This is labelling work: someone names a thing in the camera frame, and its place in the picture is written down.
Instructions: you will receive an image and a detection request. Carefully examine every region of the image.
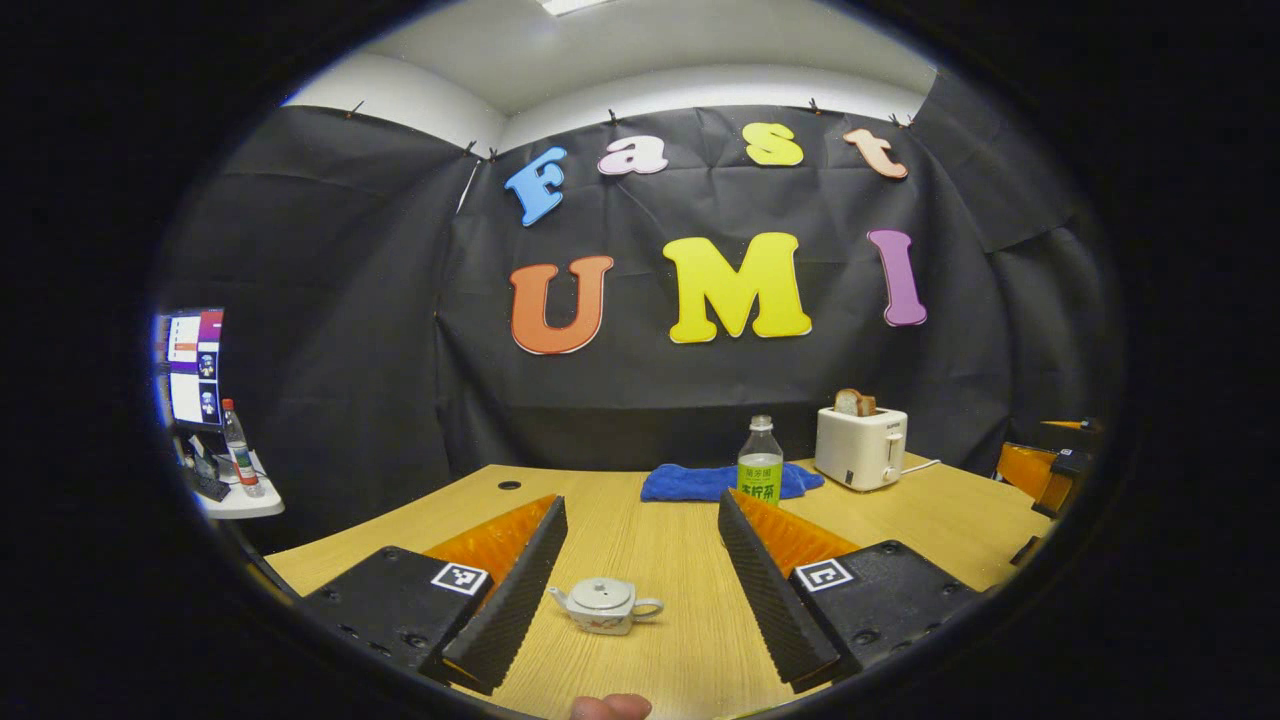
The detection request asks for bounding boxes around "small dark device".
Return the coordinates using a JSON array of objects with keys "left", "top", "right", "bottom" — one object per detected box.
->
[{"left": 185, "top": 445, "right": 231, "bottom": 501}]

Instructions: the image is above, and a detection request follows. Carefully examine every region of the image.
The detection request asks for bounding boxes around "computer monitor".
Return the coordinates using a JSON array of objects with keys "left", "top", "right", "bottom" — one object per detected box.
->
[{"left": 160, "top": 308, "right": 226, "bottom": 431}]

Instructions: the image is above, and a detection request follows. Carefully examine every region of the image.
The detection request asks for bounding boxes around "white teacup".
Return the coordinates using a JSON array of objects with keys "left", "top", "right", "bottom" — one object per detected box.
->
[{"left": 548, "top": 578, "right": 664, "bottom": 636}]

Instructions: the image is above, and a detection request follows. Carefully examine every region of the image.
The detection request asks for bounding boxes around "white side table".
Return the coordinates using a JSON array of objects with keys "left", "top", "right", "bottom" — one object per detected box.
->
[{"left": 190, "top": 450, "right": 286, "bottom": 519}]

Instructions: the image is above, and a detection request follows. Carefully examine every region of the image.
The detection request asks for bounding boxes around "green label water bottle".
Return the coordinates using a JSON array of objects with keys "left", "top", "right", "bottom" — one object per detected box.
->
[{"left": 737, "top": 415, "right": 784, "bottom": 506}]

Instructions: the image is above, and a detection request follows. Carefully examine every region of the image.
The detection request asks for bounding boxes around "white toaster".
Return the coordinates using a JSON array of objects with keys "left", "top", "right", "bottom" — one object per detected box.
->
[{"left": 814, "top": 405, "right": 909, "bottom": 492}]

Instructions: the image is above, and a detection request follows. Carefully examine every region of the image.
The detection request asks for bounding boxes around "red label plastic bottle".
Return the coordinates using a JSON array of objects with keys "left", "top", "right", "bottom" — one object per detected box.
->
[{"left": 222, "top": 398, "right": 266, "bottom": 498}]

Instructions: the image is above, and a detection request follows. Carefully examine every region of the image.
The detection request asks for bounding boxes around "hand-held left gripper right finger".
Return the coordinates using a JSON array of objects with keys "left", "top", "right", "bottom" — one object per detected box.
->
[{"left": 717, "top": 488, "right": 986, "bottom": 693}]

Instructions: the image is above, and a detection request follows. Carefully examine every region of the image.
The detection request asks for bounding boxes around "blue towel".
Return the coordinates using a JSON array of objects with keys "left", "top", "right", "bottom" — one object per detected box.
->
[{"left": 640, "top": 462, "right": 826, "bottom": 503}]

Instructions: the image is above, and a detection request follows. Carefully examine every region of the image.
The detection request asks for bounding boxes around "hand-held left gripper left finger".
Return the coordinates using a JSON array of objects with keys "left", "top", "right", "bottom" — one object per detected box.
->
[{"left": 300, "top": 493, "right": 569, "bottom": 696}]

